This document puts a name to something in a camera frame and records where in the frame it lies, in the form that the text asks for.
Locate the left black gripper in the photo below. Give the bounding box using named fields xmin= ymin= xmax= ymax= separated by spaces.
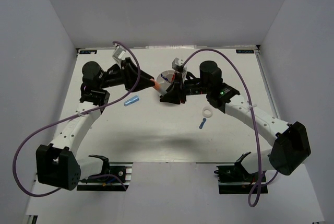
xmin=99 ymin=57 xmax=155 ymax=93

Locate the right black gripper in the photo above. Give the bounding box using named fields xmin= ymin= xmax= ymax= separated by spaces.
xmin=160 ymin=73 xmax=211 ymax=105

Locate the orange highlighter marker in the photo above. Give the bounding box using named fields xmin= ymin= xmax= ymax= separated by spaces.
xmin=151 ymin=79 xmax=166 ymax=96

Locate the blue highlighter marker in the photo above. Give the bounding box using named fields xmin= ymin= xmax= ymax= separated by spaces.
xmin=124 ymin=96 xmax=140 ymax=107

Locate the white tape roll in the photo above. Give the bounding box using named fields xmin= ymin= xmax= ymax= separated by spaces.
xmin=202 ymin=107 xmax=213 ymax=118

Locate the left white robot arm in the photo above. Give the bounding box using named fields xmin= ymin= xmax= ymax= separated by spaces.
xmin=36 ymin=57 xmax=154 ymax=191

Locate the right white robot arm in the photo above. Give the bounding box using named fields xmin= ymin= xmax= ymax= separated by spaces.
xmin=160 ymin=58 xmax=311 ymax=182

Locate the white round divided organizer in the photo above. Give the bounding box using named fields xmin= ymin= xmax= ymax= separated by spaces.
xmin=156 ymin=70 xmax=175 ymax=91

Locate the small blue clip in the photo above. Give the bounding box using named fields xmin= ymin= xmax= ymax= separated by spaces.
xmin=199 ymin=118 xmax=207 ymax=129

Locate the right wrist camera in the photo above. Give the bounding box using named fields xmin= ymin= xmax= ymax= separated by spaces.
xmin=172 ymin=58 xmax=187 ymax=81

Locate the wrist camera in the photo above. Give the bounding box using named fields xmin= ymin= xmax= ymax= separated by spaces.
xmin=112 ymin=45 xmax=126 ymax=66
xmin=172 ymin=58 xmax=187 ymax=81

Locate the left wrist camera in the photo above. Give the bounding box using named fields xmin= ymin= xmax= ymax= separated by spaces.
xmin=112 ymin=45 xmax=126 ymax=66

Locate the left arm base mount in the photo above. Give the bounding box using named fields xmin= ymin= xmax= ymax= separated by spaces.
xmin=76 ymin=162 xmax=133 ymax=192

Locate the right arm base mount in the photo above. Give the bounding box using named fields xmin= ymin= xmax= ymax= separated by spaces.
xmin=214 ymin=164 xmax=258 ymax=195

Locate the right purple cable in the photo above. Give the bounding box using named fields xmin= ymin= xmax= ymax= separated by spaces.
xmin=180 ymin=49 xmax=279 ymax=207

